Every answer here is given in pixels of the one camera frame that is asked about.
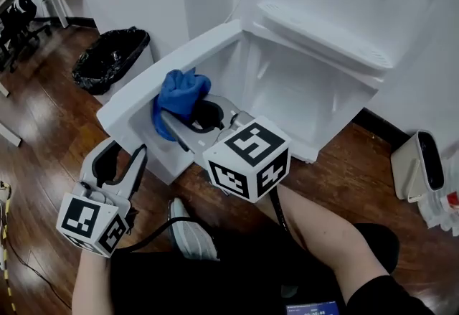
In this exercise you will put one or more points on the person's right forearm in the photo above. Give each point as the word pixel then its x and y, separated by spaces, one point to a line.
pixel 322 245

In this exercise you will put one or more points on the black office chair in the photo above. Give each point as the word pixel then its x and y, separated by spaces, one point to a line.
pixel 21 19

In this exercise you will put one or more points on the person's black clothing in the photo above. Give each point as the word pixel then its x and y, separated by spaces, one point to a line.
pixel 233 281

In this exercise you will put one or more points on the person's left forearm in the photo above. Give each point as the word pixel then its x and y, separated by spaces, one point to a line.
pixel 89 285

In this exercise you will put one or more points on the black device with screen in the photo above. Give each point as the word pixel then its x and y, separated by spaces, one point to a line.
pixel 312 309

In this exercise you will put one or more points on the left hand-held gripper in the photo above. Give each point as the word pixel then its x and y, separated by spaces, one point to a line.
pixel 86 220

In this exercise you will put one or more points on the white metal desk frame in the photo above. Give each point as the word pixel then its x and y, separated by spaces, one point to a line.
pixel 9 136

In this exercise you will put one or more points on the white water dispenser cabinet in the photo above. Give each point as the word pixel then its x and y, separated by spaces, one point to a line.
pixel 297 91

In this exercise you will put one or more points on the white panel piece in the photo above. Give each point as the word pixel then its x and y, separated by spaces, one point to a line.
pixel 122 109

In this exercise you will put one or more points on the white bin with black bag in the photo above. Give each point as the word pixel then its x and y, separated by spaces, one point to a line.
pixel 107 62

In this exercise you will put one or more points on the blue cloth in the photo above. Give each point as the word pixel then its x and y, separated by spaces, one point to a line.
pixel 179 91

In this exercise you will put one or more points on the clear water bottle red label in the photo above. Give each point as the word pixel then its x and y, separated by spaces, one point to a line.
pixel 441 213

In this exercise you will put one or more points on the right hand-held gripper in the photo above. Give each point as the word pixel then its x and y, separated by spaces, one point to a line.
pixel 251 159

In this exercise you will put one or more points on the grey shoe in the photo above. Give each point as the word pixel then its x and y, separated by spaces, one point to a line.
pixel 193 234

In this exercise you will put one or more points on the beige small bin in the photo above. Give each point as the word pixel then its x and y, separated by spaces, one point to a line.
pixel 405 170

